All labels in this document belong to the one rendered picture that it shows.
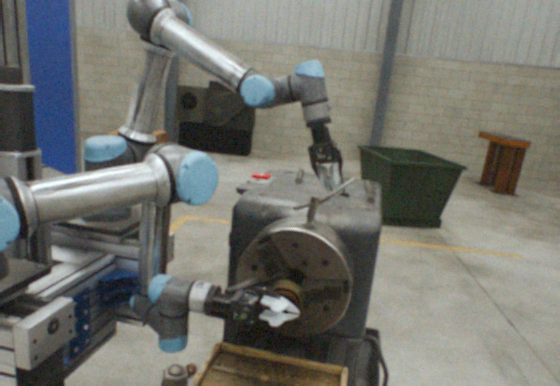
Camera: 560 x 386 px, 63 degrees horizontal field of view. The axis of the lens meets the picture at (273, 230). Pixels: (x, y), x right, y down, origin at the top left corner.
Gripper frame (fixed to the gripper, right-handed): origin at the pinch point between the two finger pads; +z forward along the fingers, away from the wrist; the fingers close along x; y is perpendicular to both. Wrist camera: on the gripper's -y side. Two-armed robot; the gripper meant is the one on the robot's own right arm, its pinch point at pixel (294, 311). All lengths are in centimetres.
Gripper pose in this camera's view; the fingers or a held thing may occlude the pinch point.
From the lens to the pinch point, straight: 110.9
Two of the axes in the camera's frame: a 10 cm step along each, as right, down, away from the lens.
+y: -2.4, 2.8, -9.3
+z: 9.7, 1.6, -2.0
